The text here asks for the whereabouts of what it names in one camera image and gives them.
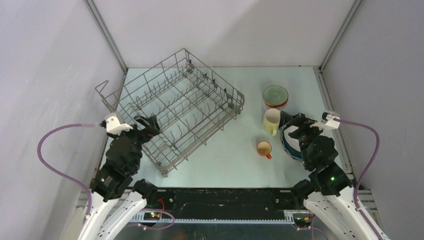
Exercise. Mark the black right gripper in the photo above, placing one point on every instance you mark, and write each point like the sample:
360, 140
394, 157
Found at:
298, 119

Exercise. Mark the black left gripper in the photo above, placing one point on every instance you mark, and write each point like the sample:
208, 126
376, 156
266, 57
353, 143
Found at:
147, 132

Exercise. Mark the blue dotted plate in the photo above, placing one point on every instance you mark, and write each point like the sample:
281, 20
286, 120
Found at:
291, 146

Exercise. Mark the yellow mug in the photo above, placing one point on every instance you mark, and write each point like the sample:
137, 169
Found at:
271, 121

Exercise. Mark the orange bowl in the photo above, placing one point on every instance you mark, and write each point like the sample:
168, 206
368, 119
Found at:
278, 106

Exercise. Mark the pale green cup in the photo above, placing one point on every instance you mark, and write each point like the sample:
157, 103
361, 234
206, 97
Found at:
275, 95

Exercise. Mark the small orange cup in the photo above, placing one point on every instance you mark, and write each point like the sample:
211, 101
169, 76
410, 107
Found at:
264, 149

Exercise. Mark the grey wire dish rack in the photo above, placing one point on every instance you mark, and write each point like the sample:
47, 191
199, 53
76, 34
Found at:
190, 100

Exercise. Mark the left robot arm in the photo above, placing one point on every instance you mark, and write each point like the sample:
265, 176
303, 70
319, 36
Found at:
110, 182

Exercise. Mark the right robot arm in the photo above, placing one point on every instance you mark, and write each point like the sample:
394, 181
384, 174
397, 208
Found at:
328, 193

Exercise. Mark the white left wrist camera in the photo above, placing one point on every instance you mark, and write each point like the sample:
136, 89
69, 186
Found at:
114, 124

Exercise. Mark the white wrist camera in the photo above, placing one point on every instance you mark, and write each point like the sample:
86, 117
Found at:
114, 124
330, 120

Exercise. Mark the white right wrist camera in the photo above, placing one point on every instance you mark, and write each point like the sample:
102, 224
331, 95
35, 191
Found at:
330, 120

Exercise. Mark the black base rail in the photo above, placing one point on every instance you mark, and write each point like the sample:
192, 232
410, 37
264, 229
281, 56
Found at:
226, 204

